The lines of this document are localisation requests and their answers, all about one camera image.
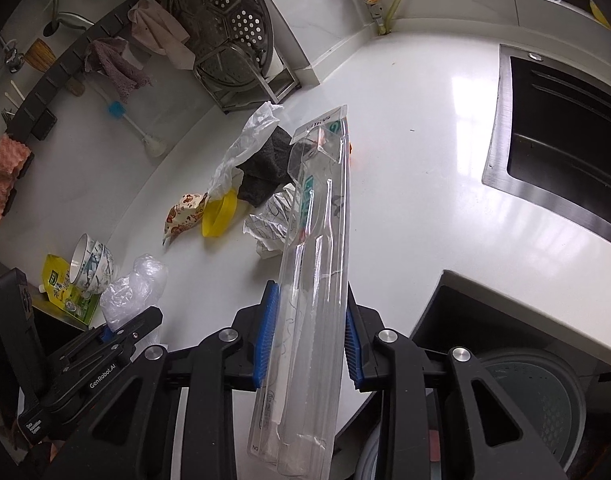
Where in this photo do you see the clear toothbrush blister package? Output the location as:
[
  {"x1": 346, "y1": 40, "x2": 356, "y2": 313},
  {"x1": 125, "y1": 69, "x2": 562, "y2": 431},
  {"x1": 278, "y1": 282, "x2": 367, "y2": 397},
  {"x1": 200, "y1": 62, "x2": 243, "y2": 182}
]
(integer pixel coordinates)
[{"x1": 248, "y1": 105, "x2": 351, "y2": 479}]

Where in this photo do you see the clear plastic bag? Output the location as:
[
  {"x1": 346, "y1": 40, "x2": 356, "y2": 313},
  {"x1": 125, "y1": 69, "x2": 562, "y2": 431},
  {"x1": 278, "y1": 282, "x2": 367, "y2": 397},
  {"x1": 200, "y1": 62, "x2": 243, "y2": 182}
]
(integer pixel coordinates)
[{"x1": 100, "y1": 254, "x2": 169, "y2": 333}]

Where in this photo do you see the black terry cloth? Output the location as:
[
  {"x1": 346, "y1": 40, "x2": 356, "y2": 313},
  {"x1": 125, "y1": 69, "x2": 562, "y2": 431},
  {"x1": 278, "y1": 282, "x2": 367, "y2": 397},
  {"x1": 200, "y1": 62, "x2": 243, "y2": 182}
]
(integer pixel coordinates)
[{"x1": 237, "y1": 127, "x2": 295, "y2": 208}]

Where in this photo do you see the black kitchen sink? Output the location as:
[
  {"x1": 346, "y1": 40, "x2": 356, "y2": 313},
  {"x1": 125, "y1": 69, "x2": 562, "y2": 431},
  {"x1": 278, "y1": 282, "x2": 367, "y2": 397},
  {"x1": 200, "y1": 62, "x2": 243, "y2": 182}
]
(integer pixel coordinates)
[{"x1": 482, "y1": 46, "x2": 611, "y2": 243}]

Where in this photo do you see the yellow green package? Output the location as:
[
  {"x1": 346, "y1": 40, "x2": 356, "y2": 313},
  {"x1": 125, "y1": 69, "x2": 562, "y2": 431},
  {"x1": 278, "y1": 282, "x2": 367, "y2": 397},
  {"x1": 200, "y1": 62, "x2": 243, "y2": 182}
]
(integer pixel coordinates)
[{"x1": 40, "y1": 255, "x2": 100, "y2": 325}]

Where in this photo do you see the lower floral ceramic bowl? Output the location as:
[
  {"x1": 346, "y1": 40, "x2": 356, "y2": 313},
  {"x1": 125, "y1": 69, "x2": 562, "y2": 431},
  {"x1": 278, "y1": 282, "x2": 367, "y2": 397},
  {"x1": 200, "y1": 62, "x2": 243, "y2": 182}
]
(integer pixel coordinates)
[{"x1": 78, "y1": 242, "x2": 115, "y2": 295}]

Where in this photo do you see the floral ceramic bowl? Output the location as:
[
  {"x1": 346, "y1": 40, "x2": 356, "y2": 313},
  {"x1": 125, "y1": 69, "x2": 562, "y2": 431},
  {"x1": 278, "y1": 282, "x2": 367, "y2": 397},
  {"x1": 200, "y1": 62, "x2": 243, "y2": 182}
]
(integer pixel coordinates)
[
  {"x1": 78, "y1": 242, "x2": 115, "y2": 295},
  {"x1": 68, "y1": 233, "x2": 103, "y2": 289}
]

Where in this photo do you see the crumpled printed white paper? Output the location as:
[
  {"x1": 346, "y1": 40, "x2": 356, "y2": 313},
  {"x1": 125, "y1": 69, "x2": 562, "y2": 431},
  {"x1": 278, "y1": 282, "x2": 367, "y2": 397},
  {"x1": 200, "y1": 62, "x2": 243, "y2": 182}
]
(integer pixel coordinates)
[{"x1": 243, "y1": 183, "x2": 296, "y2": 259}]

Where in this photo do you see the yellow plastic container lid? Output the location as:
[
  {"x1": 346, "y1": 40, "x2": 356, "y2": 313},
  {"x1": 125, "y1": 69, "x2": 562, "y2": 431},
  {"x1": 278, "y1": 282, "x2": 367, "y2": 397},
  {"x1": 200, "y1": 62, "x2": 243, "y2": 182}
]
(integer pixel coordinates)
[{"x1": 202, "y1": 188, "x2": 238, "y2": 237}]

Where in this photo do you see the red white snack bag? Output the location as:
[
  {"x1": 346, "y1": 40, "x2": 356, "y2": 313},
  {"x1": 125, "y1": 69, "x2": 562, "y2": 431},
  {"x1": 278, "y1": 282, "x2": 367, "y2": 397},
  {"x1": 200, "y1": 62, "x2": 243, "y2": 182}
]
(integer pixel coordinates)
[{"x1": 162, "y1": 193, "x2": 208, "y2": 246}]

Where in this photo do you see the pink sponge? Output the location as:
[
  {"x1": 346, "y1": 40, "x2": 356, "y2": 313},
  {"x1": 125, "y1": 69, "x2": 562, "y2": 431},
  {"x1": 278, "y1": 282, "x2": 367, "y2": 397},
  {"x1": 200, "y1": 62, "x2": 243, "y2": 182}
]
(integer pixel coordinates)
[{"x1": 0, "y1": 133, "x2": 32, "y2": 223}]

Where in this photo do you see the translucent white plastic bag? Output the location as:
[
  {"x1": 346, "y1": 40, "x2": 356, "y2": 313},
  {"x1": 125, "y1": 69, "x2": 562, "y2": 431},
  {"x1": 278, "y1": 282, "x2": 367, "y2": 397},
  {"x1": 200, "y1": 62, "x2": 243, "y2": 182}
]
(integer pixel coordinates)
[{"x1": 207, "y1": 102, "x2": 284, "y2": 203}]

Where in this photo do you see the stainless steel dish rack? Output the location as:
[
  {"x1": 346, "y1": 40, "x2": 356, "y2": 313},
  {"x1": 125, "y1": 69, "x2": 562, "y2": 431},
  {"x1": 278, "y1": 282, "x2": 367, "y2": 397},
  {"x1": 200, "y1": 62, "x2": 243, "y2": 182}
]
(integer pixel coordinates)
[{"x1": 193, "y1": 44, "x2": 301, "y2": 114}]

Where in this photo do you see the mauve hanging cloth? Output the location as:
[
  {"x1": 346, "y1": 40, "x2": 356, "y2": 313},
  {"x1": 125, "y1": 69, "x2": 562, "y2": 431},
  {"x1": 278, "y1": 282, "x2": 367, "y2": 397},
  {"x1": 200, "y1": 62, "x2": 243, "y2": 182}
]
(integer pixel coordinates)
[{"x1": 84, "y1": 37, "x2": 150, "y2": 103}]

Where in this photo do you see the gas valve with orange knob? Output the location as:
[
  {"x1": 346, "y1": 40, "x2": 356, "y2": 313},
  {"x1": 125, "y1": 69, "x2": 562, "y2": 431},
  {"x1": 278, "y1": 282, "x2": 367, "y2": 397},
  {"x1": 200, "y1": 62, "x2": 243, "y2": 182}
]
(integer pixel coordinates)
[{"x1": 361, "y1": 0, "x2": 385, "y2": 35}]

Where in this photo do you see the perforated steel steamer tray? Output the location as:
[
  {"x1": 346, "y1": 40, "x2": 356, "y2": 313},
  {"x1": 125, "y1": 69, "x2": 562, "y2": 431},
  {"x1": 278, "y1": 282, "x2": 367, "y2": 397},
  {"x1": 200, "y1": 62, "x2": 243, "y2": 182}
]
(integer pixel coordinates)
[{"x1": 167, "y1": 0, "x2": 274, "y2": 75}]

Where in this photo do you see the white bottle brush blue handle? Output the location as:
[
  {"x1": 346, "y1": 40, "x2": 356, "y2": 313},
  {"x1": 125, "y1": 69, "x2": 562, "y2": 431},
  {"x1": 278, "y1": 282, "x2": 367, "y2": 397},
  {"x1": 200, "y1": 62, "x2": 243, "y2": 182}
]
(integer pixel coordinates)
[{"x1": 107, "y1": 101, "x2": 167, "y2": 158}]

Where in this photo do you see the black wall hook rail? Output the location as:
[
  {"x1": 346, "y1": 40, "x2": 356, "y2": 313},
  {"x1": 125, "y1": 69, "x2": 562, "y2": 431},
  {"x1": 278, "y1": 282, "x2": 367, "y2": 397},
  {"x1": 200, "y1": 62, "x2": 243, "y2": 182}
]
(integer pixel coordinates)
[{"x1": 6, "y1": 0, "x2": 140, "y2": 143}]

